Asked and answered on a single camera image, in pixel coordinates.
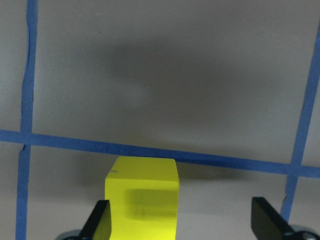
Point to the yellow block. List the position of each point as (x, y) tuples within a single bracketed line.
[(143, 193)]

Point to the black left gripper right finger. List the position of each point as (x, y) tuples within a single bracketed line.
[(268, 224)]

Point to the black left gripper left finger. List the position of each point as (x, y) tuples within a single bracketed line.
[(98, 226)]

